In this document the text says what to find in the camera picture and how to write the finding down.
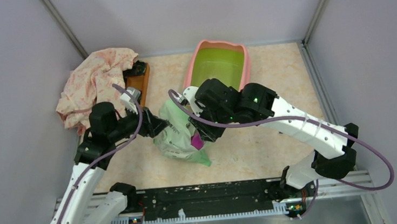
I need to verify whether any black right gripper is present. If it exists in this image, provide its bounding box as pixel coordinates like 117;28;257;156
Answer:
187;100;235;145

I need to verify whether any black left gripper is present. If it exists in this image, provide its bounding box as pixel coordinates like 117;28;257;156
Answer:
106;97;171;142

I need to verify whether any green cat litter bag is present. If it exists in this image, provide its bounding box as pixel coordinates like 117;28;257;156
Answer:
153;99;212;166

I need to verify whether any magenta plastic litter scoop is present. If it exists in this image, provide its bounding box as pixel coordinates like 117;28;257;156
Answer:
190;133;205;151

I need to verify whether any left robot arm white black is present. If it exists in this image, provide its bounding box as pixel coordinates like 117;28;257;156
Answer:
50;102;168;224

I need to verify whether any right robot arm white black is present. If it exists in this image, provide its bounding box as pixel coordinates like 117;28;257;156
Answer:
183;78;358;197

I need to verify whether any pink green litter box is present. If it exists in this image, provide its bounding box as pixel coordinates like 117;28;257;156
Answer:
183;39;251;90

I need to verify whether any brown wooden tray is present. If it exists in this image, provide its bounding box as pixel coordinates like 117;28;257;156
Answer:
123;60;150;107

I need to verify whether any pink floral crumpled cloth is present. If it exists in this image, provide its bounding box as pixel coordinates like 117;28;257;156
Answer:
56;47;138;136

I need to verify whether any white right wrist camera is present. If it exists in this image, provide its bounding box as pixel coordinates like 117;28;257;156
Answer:
182;86;203;117

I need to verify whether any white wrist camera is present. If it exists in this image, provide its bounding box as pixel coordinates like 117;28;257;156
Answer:
120;86;141;114
182;86;203;117

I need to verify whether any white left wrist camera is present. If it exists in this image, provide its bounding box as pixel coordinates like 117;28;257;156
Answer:
120;86;141;114

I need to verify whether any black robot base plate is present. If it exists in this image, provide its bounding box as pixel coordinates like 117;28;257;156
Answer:
104;173;318;224

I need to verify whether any aluminium frame rail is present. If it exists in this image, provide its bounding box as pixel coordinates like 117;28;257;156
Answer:
49;169;377;224

